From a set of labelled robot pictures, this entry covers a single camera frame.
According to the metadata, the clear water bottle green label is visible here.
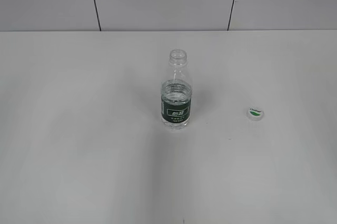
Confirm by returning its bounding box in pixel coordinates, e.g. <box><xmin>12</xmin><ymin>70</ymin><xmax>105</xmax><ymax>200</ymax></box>
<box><xmin>161</xmin><ymin>49</ymin><xmax>193</xmax><ymax>130</ymax></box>

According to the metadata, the white green bottle cap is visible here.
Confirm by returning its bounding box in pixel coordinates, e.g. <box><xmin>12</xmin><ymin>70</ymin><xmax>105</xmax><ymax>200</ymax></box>
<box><xmin>246</xmin><ymin>106</ymin><xmax>264</xmax><ymax>121</ymax></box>

